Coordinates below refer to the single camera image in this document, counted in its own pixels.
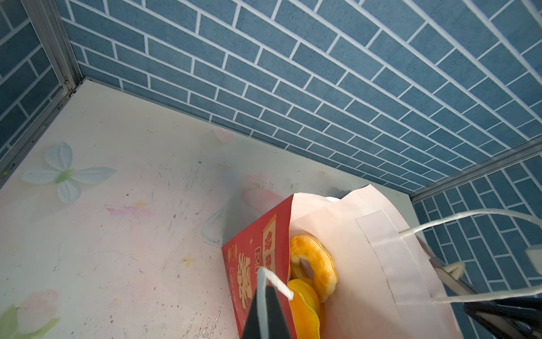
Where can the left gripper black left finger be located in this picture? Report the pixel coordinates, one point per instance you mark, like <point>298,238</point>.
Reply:
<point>274,318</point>

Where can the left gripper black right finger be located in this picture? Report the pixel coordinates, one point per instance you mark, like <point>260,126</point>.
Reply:
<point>518,317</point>

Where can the round striped fake bun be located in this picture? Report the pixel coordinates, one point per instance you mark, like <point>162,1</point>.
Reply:
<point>305,308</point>

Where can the glazed fake donut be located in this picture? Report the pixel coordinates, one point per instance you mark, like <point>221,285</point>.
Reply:
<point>325,277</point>

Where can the red white paper bag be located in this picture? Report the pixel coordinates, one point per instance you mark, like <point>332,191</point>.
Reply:
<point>387,287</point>

